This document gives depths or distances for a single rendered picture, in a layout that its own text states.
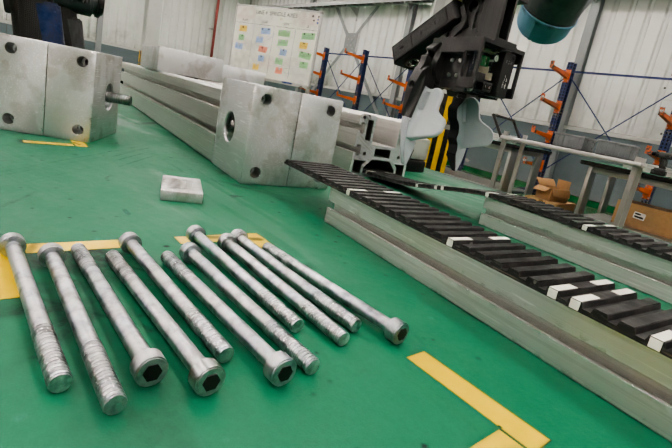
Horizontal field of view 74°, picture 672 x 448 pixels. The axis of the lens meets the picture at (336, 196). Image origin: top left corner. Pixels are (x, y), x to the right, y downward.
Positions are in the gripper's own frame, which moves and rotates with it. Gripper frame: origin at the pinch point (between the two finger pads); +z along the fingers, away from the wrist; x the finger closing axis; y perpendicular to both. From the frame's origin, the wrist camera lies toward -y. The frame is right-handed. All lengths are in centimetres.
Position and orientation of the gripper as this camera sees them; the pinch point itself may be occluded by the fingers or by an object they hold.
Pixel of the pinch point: (427, 158)
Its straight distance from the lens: 56.4
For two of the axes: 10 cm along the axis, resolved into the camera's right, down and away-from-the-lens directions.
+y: 5.3, 2.8, -8.0
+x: 8.3, 0.5, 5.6
